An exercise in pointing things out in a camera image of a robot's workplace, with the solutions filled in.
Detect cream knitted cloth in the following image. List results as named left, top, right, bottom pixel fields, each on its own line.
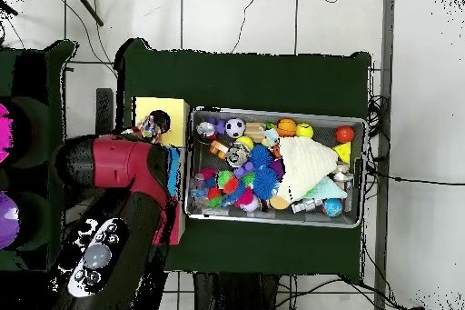
left=274, top=135, right=340, bottom=204

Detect long polka dot cloth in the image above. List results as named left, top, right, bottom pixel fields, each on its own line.
left=136, top=110, right=173, bottom=145

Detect wooden box with three holes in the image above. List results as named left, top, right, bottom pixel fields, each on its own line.
left=130, top=95, right=192, bottom=247

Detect clear mesh bin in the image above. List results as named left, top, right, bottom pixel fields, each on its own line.
left=183, top=105, right=368, bottom=230

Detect yellow tennis ball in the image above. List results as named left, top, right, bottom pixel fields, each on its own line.
left=235, top=135, right=254, bottom=151

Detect black and white soccer ball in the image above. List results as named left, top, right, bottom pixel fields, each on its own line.
left=225, top=117, right=248, bottom=139

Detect blue spiky rubber ball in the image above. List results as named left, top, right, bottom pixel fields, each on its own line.
left=249, top=144, right=272, bottom=169
left=252, top=169, right=281, bottom=202

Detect crushed red drink can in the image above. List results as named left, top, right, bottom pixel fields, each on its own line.
left=195, top=120, right=218, bottom=141

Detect orange toy basketball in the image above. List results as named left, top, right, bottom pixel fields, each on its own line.
left=276, top=117, right=298, bottom=138

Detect yellow smiley ball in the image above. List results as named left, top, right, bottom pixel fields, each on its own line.
left=295, top=122, right=314, bottom=140

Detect mint green cloth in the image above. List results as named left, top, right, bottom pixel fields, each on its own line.
left=301, top=175, right=349, bottom=201

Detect yellow cheese wedge toy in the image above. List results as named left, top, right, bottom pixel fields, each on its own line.
left=333, top=141, right=352, bottom=165

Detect red ball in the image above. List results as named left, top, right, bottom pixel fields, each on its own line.
left=334, top=125, right=356, bottom=144

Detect black rod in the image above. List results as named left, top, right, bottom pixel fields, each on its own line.
left=68, top=0, right=104, bottom=27

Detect pink plastic bowl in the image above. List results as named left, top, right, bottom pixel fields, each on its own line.
left=0, top=102, right=15, bottom=165

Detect purple plastic bowl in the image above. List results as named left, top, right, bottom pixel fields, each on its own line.
left=0, top=192, right=21, bottom=252

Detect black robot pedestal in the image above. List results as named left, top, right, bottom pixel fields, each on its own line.
left=192, top=272, right=292, bottom=310

